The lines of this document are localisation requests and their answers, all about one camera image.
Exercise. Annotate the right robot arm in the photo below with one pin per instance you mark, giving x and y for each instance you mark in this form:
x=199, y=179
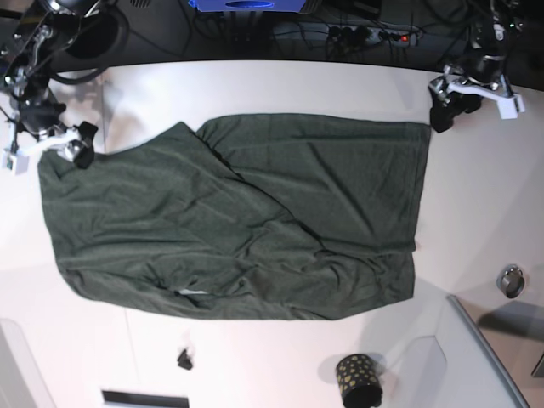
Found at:
x=70, y=42

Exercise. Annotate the white rectangular table slot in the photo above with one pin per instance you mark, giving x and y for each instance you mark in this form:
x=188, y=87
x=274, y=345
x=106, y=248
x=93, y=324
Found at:
x=113, y=398

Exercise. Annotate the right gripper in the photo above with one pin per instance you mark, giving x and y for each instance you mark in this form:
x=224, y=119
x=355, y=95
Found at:
x=43, y=123

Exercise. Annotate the round metal table grommet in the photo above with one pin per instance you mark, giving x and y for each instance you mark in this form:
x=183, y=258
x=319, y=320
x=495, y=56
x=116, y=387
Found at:
x=511, y=281

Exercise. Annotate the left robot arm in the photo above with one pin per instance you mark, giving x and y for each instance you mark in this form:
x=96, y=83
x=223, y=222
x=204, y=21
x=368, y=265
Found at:
x=494, y=30

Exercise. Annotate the small black plastic clip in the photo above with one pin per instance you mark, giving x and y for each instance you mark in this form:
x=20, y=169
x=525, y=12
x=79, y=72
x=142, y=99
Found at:
x=184, y=360

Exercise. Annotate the black round stool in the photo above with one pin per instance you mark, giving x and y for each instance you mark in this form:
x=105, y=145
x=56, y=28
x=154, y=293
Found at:
x=102, y=36

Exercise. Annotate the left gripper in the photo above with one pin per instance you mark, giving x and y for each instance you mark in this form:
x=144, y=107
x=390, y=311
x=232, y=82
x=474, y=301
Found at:
x=474, y=77

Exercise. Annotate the dark green t-shirt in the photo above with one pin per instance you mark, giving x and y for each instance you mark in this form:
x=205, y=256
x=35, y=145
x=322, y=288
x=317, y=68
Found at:
x=250, y=217

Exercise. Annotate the blue plastic box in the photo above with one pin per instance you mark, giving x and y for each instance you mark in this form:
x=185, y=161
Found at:
x=208, y=6

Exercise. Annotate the black cup with gold dots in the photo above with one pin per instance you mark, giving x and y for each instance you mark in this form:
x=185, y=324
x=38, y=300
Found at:
x=358, y=381

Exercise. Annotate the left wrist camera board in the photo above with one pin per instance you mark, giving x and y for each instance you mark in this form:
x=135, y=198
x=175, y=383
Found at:
x=510, y=107

